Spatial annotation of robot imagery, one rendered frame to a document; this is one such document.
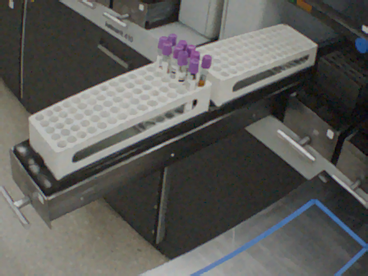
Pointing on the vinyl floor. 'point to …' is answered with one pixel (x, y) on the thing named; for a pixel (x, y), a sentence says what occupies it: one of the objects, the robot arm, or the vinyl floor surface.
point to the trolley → (287, 238)
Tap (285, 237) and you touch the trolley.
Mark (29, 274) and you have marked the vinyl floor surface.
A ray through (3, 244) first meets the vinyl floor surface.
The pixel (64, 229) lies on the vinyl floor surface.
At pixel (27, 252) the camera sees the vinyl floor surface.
